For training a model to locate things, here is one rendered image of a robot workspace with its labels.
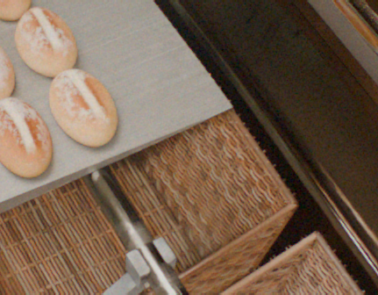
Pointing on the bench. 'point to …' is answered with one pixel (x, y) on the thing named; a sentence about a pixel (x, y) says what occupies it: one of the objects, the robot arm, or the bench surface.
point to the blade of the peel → (89, 14)
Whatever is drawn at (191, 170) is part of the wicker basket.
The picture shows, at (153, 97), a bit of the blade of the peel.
